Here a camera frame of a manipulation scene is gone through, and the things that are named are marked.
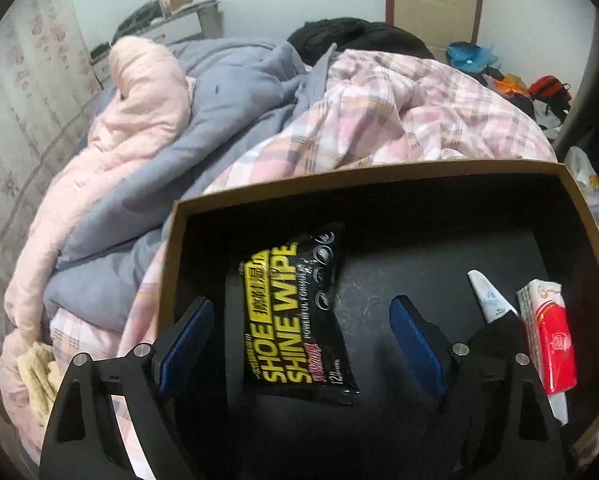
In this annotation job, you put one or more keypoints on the white desk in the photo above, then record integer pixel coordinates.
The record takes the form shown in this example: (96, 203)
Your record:
(179, 25)

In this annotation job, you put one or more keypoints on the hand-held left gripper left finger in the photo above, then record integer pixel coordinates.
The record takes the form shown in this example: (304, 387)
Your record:
(189, 335)

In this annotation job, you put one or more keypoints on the floral curtain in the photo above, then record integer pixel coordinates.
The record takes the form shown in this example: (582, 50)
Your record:
(24, 110)

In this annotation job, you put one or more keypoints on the black shoe wipes packet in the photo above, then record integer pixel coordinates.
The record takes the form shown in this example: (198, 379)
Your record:
(289, 330)

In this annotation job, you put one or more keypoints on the white plastic bag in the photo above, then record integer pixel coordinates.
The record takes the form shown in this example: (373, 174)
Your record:
(584, 180)

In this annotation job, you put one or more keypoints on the deep brown cardboard box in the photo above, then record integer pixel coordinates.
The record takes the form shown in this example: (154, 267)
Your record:
(404, 200)

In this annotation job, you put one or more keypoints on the small red tissue pack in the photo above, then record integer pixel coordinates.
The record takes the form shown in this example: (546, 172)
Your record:
(552, 345)

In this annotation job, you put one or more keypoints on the orange clothes pile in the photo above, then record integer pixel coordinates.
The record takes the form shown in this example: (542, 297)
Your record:
(507, 82)

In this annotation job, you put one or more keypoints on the blue bag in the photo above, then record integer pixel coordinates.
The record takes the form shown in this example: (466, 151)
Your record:
(469, 55)

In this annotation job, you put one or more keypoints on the red backpack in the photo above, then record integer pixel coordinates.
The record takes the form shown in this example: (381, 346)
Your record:
(549, 90)

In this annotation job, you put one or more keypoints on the black device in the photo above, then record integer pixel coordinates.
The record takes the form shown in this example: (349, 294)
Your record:
(139, 17)

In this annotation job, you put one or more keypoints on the grey quilt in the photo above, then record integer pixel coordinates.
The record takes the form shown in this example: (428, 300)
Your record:
(219, 120)

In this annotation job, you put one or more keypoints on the yellow towel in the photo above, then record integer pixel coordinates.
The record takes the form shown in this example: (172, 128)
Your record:
(39, 380)

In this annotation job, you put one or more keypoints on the white pouch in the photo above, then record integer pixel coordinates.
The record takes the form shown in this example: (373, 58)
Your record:
(489, 295)

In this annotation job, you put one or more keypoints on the black clothes pile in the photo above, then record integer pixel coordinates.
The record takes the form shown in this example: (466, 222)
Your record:
(349, 37)

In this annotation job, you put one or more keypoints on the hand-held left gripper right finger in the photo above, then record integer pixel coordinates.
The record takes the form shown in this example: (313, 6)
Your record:
(419, 350)

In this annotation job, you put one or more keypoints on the pink plaid duvet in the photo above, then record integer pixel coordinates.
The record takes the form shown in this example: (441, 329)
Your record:
(404, 105)

